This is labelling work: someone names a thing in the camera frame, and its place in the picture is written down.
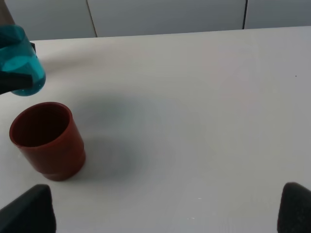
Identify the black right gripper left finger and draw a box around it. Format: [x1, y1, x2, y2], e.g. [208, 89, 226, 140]
[0, 184, 56, 233]

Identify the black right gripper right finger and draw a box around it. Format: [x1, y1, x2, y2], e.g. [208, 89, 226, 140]
[277, 182, 311, 233]

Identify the teal translucent plastic cup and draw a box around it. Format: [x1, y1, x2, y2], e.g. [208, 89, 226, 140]
[0, 25, 46, 96]

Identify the red plastic cup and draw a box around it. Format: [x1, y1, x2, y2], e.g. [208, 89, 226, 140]
[9, 102, 86, 182]

